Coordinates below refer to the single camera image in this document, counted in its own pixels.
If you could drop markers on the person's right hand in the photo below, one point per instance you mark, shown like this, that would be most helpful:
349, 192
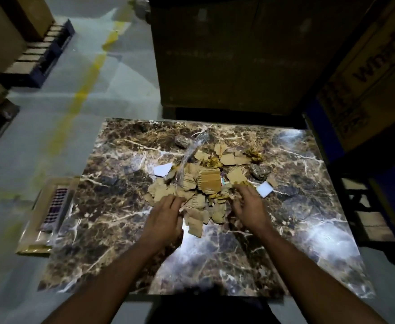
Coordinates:
251, 209

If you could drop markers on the person's left hand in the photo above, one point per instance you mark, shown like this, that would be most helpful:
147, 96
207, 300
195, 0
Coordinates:
163, 226

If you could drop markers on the white paper piece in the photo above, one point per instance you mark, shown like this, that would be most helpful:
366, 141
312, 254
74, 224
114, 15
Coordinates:
265, 189
163, 169

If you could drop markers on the pile of cardboard and paper scraps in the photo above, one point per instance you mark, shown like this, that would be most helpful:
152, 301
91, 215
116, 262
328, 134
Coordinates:
207, 180

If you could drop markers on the clear plastic bag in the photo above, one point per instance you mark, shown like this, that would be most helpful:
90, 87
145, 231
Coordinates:
185, 165

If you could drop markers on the checked cloth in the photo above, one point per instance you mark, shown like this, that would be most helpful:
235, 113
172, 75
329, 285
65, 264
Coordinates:
56, 205

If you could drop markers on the person's left forearm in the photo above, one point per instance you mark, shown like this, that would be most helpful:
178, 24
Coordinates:
106, 286

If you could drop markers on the person's right forearm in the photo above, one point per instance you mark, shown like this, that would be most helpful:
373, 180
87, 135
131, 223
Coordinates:
315, 280

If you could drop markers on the marble pattern table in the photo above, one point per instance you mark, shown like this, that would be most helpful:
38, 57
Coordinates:
116, 215

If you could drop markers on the person's dark clothing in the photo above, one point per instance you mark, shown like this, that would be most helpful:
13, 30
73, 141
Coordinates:
211, 310

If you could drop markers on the clear plastic film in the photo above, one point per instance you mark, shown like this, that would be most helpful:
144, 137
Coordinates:
54, 246

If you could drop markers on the wooden pallet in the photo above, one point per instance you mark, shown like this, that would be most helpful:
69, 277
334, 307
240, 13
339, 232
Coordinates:
373, 226

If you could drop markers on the large dark cardboard box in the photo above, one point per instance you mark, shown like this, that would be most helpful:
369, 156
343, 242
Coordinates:
244, 57

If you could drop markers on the dark floor pallet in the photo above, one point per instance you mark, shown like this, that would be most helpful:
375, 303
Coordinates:
0, 124

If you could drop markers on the blue pallet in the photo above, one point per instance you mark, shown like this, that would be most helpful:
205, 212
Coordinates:
32, 64

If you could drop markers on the grey wrapped pallet load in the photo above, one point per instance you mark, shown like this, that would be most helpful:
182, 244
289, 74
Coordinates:
142, 8

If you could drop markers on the brown cardboard box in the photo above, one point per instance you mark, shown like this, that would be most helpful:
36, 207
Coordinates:
32, 13

